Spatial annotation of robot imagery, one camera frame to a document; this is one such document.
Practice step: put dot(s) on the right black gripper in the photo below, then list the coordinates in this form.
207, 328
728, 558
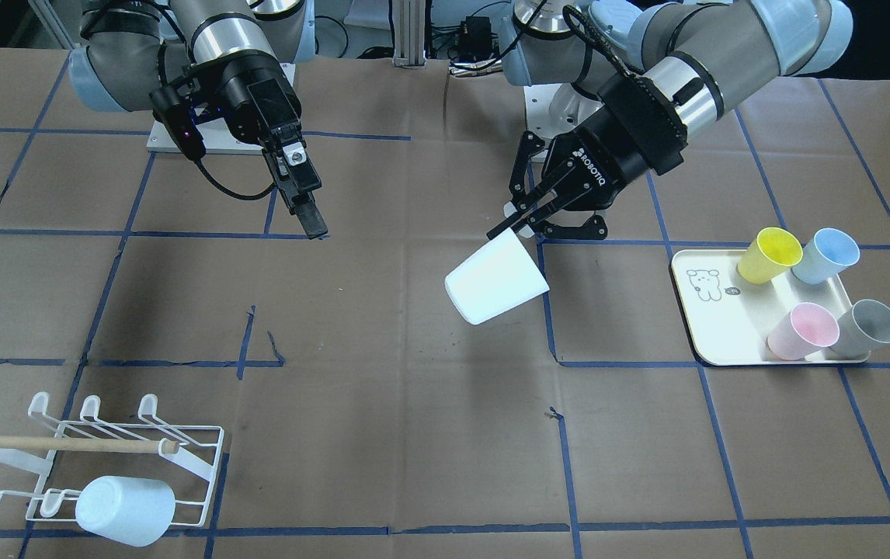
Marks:
252, 99

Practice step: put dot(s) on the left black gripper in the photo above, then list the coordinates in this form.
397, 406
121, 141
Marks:
599, 157

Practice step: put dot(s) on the pale green plastic cup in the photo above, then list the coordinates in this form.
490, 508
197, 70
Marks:
498, 277

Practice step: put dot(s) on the light blue plastic cup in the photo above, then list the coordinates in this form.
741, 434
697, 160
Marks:
129, 510

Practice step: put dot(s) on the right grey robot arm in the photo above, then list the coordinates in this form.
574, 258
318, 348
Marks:
193, 62

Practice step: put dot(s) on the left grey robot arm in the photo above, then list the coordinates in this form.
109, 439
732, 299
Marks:
658, 77

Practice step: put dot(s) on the yellow plastic cup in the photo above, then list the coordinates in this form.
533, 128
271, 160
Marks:
773, 251

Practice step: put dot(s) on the pink plastic cup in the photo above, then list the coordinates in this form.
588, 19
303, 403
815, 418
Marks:
807, 328

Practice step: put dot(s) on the grey plastic cup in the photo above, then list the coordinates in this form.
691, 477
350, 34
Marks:
863, 328

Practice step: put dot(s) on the cream plastic tray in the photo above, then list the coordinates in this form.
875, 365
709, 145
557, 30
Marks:
730, 319

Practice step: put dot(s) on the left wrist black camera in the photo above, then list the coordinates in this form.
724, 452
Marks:
647, 116

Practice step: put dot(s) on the wrist black camera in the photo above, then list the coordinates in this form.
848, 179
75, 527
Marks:
174, 109
647, 116

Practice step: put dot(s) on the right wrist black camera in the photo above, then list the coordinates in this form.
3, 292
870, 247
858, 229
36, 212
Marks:
174, 109

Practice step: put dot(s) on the aluminium frame post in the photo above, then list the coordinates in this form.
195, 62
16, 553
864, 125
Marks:
410, 24

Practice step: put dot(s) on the white wire cup rack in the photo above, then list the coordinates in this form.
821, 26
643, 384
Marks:
68, 453

